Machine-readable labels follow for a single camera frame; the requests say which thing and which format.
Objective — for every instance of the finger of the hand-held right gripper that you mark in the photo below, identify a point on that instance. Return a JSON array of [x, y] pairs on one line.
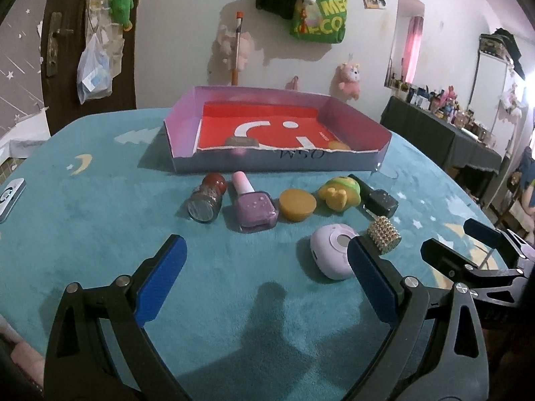
[[447, 259], [482, 234]]

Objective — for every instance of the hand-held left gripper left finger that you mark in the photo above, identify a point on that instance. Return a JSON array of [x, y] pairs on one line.
[[161, 277]]

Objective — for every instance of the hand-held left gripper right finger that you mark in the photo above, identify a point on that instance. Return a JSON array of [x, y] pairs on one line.
[[372, 284]]

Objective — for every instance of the lavender round device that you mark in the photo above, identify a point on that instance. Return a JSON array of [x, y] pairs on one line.
[[330, 255]]

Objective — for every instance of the dark nail polish bottle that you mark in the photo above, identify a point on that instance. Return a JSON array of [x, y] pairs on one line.
[[376, 200]]

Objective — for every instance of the glitter bottle with red cap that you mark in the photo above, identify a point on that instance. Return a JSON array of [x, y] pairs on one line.
[[205, 200]]

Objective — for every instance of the green and yellow toy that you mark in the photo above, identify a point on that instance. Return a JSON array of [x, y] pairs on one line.
[[338, 192]]

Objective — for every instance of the small clear glass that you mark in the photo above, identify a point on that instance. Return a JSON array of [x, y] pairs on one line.
[[388, 177]]

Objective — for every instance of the amber round disc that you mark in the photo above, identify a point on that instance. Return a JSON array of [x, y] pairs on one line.
[[297, 204]]

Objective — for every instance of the purple nail polish bottle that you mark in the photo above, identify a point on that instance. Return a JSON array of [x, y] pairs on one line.
[[253, 206]]

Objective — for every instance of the purple cardboard box red lining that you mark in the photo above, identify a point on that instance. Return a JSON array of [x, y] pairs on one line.
[[276, 129]]

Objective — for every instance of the teal star rug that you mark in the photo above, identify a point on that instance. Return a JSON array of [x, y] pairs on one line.
[[250, 321]]

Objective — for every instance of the dark cloth covered table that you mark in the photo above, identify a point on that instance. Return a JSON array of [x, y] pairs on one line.
[[439, 133]]

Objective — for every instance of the row of small bottles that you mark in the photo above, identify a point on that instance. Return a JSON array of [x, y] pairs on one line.
[[439, 102]]

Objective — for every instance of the white remote device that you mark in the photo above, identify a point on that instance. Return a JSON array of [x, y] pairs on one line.
[[9, 199]]

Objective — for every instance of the pink curtain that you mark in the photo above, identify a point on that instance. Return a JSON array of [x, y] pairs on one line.
[[413, 48]]

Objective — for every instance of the pink bear plush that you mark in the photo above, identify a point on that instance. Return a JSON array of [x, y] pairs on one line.
[[350, 79]]

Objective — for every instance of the clear plastic bag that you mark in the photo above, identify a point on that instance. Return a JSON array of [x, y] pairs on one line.
[[95, 73]]

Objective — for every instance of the dark brown door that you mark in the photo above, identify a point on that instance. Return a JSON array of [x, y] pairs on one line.
[[67, 71]]

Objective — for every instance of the orange and white stick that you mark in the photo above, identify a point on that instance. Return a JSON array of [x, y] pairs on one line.
[[237, 48]]

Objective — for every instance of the pale pink plush toy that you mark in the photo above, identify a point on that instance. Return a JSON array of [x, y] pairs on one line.
[[234, 46]]

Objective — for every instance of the green tote bag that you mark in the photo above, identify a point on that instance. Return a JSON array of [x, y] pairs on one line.
[[319, 19]]

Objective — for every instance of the green plush toy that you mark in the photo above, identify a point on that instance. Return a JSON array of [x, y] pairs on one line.
[[122, 6]]

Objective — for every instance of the hanging pocket organizer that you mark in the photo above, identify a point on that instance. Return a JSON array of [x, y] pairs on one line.
[[102, 4]]

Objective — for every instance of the pink wall hanger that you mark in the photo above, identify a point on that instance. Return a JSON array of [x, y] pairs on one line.
[[296, 82]]

